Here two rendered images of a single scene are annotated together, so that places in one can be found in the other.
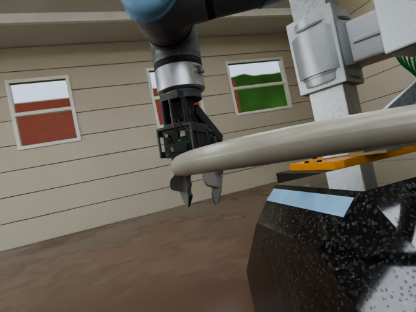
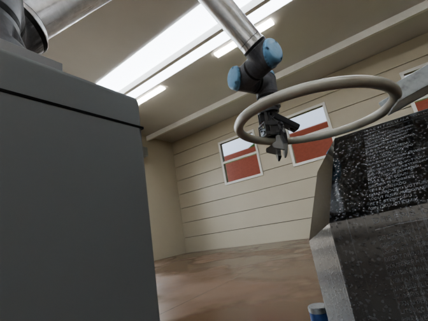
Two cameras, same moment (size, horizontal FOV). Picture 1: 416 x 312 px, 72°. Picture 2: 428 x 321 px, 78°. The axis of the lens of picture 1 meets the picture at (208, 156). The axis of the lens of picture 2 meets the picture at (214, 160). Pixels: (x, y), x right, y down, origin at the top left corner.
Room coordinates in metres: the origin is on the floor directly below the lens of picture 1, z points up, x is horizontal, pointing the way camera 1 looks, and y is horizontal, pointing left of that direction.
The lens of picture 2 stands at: (-0.30, -0.62, 0.60)
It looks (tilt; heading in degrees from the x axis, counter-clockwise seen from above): 14 degrees up; 52
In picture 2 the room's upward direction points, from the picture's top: 10 degrees counter-clockwise
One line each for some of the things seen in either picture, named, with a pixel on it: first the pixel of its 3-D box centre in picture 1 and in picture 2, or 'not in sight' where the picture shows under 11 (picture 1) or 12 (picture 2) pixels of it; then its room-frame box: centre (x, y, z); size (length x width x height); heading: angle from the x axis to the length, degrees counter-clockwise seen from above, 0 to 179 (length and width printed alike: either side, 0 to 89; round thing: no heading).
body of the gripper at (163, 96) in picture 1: (185, 125); (271, 123); (0.53, 0.03, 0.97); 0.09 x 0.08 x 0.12; 155
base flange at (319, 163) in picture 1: (346, 157); not in sight; (1.59, -0.76, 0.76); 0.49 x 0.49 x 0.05; 13
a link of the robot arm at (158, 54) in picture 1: (173, 37); (265, 85); (0.53, 0.02, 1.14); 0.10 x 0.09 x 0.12; 175
